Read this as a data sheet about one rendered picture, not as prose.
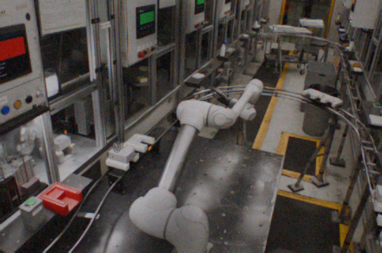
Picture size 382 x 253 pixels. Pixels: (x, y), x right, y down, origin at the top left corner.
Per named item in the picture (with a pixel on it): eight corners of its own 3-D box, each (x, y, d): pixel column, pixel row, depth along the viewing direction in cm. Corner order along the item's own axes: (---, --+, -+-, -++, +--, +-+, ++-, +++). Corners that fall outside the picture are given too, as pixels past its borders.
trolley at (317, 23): (319, 65, 729) (328, 22, 688) (294, 61, 739) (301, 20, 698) (314, 56, 803) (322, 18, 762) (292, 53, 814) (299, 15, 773)
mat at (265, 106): (254, 166, 342) (254, 165, 342) (202, 154, 360) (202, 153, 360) (294, 50, 841) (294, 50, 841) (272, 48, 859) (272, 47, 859)
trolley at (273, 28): (265, 72, 651) (271, 25, 610) (260, 65, 702) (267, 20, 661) (307, 75, 649) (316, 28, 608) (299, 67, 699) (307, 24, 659)
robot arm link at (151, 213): (161, 237, 139) (119, 221, 147) (170, 243, 153) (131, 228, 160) (214, 97, 174) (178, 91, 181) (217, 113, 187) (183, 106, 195)
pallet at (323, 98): (300, 99, 314) (301, 90, 310) (307, 97, 322) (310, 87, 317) (333, 112, 288) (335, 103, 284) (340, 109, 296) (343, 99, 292)
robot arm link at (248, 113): (238, 114, 237) (246, 98, 234) (254, 123, 227) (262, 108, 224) (230, 112, 229) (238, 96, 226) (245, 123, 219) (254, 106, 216)
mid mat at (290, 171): (325, 185, 316) (325, 184, 316) (271, 172, 333) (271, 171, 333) (324, 140, 402) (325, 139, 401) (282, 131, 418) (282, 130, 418)
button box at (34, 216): (34, 232, 130) (28, 211, 125) (20, 226, 133) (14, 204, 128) (47, 219, 137) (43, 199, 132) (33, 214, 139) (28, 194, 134)
